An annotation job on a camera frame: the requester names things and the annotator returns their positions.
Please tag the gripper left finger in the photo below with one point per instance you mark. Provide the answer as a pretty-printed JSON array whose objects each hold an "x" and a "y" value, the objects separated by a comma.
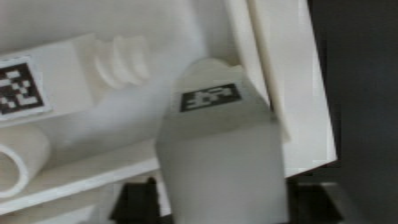
[{"x": 138, "y": 205}]

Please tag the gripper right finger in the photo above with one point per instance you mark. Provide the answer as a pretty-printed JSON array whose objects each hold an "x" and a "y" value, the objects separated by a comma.
[{"x": 321, "y": 204}]

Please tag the white leg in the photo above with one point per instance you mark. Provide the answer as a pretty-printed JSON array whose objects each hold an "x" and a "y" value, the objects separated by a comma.
[
  {"x": 60, "y": 75},
  {"x": 220, "y": 149}
]

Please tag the white square tabletop part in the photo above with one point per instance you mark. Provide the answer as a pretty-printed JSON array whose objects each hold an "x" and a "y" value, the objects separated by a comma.
[{"x": 280, "y": 63}]

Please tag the white leg on tabletop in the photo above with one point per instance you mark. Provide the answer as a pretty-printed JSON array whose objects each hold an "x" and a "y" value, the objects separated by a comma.
[{"x": 60, "y": 75}]

